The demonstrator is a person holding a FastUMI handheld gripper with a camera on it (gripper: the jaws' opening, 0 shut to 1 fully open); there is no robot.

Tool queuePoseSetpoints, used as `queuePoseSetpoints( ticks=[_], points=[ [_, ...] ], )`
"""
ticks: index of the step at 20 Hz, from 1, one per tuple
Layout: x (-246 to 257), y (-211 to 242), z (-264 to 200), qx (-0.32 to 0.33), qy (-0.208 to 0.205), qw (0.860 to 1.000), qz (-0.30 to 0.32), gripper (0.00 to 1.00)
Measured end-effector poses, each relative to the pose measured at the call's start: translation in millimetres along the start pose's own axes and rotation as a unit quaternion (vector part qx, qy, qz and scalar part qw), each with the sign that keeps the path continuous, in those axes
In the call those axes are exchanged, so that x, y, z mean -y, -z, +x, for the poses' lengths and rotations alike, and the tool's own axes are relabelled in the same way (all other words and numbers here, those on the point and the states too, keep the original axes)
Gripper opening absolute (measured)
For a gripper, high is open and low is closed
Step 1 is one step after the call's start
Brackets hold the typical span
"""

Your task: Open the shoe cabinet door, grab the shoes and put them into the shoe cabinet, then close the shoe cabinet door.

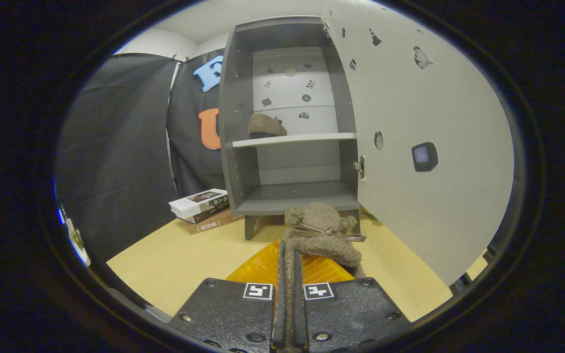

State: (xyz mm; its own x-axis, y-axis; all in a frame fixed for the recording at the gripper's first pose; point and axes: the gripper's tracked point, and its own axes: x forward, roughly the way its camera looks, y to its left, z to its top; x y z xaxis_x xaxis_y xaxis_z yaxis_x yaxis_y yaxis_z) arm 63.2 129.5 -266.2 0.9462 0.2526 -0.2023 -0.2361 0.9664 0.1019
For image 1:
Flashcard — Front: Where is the white book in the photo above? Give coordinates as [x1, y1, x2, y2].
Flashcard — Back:
[169, 188, 228, 219]

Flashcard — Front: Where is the brown fuzzy shoe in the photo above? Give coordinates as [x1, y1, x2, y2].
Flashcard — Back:
[282, 202, 367, 351]
[248, 113, 288, 139]

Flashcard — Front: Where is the white and blue clutter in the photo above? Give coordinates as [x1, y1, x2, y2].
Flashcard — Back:
[57, 203, 91, 268]

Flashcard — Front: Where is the black backdrop cloth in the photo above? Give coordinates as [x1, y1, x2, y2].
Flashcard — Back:
[54, 53, 224, 263]

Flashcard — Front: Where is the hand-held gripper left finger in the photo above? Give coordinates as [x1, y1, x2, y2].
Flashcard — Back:
[167, 239, 285, 353]

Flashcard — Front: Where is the grey shoe cabinet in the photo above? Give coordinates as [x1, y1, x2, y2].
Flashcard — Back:
[218, 16, 361, 241]

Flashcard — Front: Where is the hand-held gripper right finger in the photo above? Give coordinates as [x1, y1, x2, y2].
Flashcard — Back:
[295, 255, 413, 353]

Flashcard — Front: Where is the light grey shoe cabinet door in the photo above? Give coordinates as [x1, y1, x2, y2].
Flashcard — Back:
[321, 0, 514, 286]

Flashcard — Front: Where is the brown book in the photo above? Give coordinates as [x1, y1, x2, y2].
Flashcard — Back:
[180, 208, 245, 235]

